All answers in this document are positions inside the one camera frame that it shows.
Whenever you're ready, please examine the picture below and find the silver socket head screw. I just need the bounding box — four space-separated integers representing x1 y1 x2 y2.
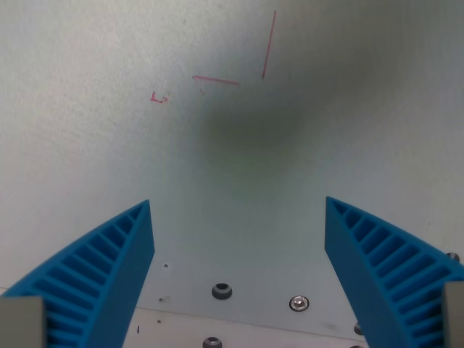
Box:
289 295 310 312

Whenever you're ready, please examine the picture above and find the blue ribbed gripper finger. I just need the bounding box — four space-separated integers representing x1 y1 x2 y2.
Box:
324 196 464 348
0 199 156 348

